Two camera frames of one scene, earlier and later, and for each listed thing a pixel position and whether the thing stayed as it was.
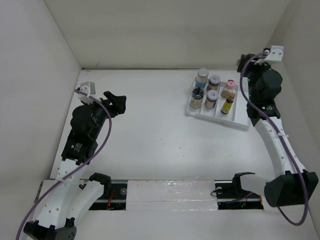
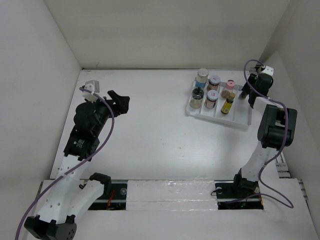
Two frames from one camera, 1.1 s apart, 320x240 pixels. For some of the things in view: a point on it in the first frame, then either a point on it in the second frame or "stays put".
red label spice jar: (212, 96) stays put
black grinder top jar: (196, 99) stays put
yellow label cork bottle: (227, 105) stays put
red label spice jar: (214, 82) stays put
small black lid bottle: (242, 62) → (242, 96)
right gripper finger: (241, 62) → (252, 98)
